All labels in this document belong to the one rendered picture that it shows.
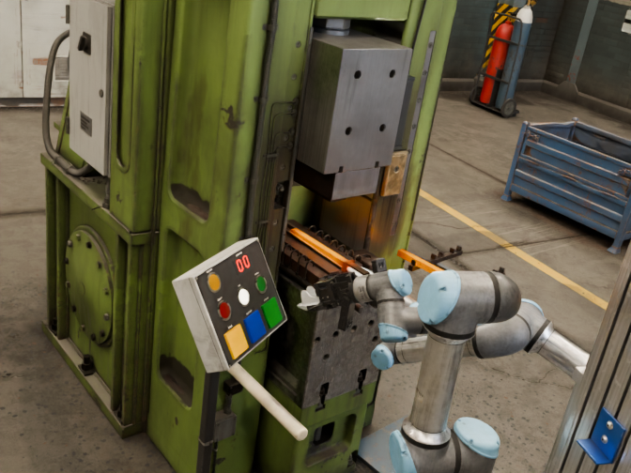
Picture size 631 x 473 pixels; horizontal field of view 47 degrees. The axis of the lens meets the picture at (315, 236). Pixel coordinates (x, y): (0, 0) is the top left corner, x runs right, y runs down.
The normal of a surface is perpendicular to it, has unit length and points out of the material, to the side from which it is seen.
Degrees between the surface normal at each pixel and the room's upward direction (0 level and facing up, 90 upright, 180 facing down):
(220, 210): 89
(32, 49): 90
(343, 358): 90
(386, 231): 90
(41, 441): 0
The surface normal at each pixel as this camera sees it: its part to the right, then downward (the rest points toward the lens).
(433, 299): -0.94, -0.15
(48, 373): 0.14, -0.90
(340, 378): 0.61, 0.40
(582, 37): -0.85, 0.10
